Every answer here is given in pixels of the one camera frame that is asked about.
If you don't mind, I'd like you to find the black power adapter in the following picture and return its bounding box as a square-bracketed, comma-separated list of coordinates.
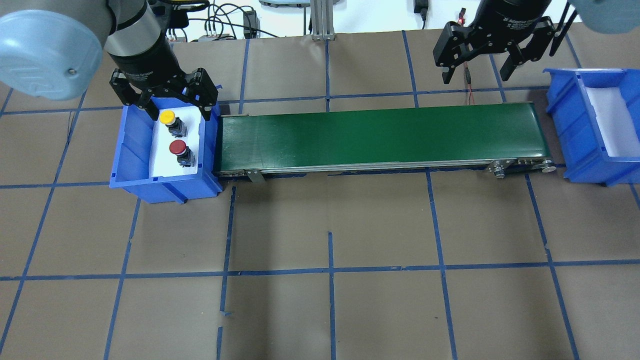
[243, 9, 260, 39]

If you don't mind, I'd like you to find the white foam in right bin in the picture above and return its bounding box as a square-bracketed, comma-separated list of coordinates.
[586, 87, 640, 158]

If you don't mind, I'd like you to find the red black wire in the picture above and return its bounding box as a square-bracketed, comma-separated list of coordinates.
[457, 7, 476, 106]

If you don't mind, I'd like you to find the blue bin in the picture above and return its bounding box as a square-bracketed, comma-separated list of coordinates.
[109, 98, 223, 204]
[545, 68, 640, 186]

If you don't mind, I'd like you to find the red push button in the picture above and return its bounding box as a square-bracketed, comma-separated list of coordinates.
[169, 139, 195, 167]

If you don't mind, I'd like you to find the yellow push button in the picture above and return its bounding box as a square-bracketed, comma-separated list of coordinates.
[158, 110, 188, 138]

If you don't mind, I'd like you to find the blue left bin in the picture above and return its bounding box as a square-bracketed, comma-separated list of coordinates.
[109, 98, 223, 204]

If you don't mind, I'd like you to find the green conveyor belt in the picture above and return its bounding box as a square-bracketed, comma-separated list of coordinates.
[214, 102, 556, 179]

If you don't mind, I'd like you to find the blue right bin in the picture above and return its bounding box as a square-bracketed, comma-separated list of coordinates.
[545, 68, 640, 186]

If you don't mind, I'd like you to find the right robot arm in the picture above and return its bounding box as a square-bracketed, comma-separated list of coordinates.
[432, 0, 640, 84]

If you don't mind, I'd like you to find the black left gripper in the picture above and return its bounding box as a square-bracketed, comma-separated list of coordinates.
[109, 47, 218, 121]

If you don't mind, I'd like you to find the white foam in bin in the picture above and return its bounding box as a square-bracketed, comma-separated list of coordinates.
[586, 87, 640, 158]
[149, 105, 202, 178]

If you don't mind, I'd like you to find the white foam in left bin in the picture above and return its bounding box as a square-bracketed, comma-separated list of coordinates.
[149, 105, 202, 178]

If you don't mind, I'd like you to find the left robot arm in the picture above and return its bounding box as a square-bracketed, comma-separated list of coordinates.
[0, 0, 218, 121]

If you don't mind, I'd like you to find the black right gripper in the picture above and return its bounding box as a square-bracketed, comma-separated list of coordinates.
[432, 11, 556, 85]

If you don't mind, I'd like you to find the aluminium profile post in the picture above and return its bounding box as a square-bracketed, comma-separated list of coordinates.
[310, 0, 336, 41]

